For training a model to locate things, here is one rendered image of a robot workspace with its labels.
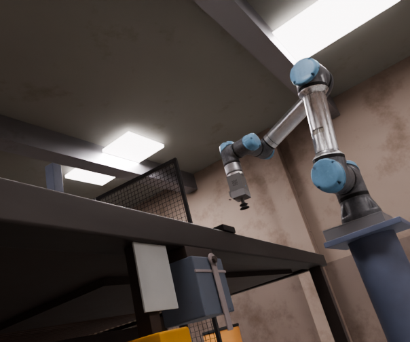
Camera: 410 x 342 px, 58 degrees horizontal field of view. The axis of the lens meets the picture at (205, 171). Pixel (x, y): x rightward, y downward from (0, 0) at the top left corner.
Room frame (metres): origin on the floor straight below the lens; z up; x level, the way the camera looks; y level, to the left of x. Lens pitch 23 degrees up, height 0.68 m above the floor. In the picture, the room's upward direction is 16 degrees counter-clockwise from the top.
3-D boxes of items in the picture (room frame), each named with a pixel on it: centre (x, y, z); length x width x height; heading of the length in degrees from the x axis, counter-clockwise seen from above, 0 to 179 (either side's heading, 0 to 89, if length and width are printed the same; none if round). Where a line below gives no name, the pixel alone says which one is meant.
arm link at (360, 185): (1.42, -0.52, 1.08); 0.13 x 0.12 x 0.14; 143
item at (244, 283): (1.60, 0.26, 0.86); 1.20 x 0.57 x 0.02; 150
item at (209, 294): (0.84, 0.09, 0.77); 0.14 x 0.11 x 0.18; 157
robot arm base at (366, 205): (1.43, -0.53, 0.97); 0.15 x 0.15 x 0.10
